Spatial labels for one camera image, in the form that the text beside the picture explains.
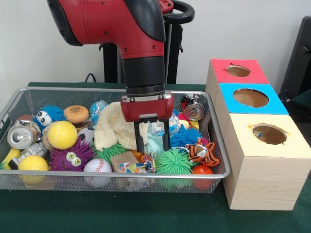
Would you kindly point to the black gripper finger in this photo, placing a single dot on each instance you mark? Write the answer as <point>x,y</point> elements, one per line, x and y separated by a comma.
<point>166,136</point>
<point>140,138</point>

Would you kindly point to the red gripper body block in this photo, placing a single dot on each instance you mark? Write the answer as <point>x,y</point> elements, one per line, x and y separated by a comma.
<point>148,109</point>

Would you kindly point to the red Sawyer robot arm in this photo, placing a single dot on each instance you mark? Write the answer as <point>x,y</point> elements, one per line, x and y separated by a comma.
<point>116,21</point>

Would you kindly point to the wooden box with three holes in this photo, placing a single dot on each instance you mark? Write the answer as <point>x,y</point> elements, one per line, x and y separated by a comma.
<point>264,182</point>

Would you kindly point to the green spiky rubber ball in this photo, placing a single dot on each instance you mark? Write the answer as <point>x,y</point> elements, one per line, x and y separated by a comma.
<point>173,161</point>

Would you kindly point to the cream waffle cloth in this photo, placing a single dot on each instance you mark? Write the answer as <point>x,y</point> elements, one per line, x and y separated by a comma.
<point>109,131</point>

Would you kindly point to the tiger plush toy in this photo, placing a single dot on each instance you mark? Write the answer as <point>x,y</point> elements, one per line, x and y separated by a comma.
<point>204,153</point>

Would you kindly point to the white baseball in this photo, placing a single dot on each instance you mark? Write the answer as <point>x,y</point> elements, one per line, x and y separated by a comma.
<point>97,166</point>

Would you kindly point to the yellow tennis ball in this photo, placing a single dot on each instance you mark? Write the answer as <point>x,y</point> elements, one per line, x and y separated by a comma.
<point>62,134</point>

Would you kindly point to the purple spiky monster toy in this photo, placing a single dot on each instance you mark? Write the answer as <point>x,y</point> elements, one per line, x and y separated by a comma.
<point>63,157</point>

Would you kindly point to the plain yellow ball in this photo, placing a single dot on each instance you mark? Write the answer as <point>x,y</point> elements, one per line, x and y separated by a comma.
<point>33,163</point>

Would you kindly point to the crushed silver drink can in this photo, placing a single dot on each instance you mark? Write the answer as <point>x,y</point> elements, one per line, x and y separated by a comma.
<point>19,138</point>

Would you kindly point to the green cloth on side table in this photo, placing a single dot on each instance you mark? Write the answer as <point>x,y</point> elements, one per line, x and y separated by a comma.
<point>303,104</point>

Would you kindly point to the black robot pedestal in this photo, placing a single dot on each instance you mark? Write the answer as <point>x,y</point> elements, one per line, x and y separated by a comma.
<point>175,48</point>

